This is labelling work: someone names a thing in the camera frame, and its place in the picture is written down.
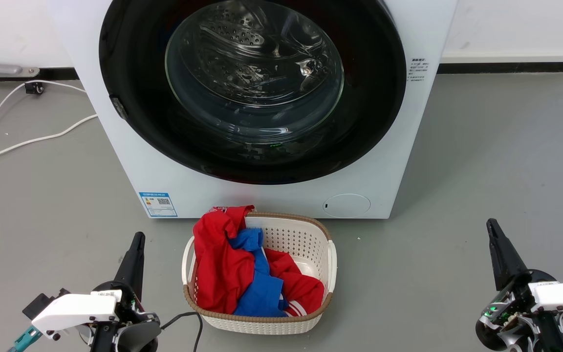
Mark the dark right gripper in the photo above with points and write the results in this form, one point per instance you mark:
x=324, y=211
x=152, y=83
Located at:
x=511, y=303

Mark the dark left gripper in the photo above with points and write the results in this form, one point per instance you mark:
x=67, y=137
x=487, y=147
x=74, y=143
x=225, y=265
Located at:
x=130, y=308

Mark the black round glass washer door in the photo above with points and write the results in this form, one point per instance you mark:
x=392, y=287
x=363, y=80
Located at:
x=130, y=49

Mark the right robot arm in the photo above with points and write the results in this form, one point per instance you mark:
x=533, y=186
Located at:
x=550, y=332

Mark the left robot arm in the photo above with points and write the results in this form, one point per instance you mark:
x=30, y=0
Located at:
x=140, y=337

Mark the white front-load washing machine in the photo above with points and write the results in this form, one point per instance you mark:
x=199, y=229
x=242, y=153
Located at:
x=115, y=161

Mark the blue energy label sticker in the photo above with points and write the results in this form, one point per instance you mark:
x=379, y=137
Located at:
x=158, y=205

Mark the red garment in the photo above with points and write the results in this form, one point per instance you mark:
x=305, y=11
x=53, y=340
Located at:
x=218, y=274

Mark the blue garment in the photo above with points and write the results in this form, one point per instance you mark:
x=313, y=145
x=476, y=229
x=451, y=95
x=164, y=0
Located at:
x=262, y=293

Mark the round white filter cover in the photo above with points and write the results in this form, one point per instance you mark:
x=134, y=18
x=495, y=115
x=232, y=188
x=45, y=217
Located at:
x=347, y=205

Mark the cream perforated laundry basket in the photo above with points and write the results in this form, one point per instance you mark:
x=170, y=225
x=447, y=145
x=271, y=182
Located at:
x=306, y=239

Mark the small black text sticker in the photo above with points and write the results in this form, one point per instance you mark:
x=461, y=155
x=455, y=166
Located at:
x=418, y=69

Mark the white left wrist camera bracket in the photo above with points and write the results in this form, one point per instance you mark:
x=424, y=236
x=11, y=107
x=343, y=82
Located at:
x=74, y=310

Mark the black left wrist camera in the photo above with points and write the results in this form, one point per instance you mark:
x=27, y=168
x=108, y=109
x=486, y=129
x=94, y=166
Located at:
x=42, y=300

